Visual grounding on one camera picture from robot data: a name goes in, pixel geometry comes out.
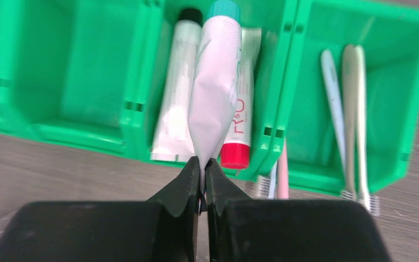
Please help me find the white tube red cap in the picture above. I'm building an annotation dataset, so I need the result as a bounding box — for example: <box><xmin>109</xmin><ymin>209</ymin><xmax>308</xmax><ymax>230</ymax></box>
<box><xmin>220</xmin><ymin>28</ymin><xmax>262</xmax><ymax>170</ymax></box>

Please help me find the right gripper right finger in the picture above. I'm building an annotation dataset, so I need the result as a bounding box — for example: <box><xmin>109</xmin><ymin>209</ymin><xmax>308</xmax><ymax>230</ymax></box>
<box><xmin>205</xmin><ymin>159</ymin><xmax>392</xmax><ymax>261</ymax></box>

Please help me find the green compartment organizer bin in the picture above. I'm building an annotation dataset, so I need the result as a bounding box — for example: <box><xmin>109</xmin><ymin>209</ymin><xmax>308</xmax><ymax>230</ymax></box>
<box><xmin>0</xmin><ymin>1</ymin><xmax>419</xmax><ymax>195</ymax></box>

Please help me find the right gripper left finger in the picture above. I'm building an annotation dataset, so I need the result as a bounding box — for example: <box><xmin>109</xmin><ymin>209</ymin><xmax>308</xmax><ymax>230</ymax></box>
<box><xmin>0</xmin><ymin>157</ymin><xmax>200</xmax><ymax>261</ymax></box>

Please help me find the white tube black cap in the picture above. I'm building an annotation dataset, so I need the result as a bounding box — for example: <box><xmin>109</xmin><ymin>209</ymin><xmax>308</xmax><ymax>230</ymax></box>
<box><xmin>151</xmin><ymin>7</ymin><xmax>202</xmax><ymax>162</ymax></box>

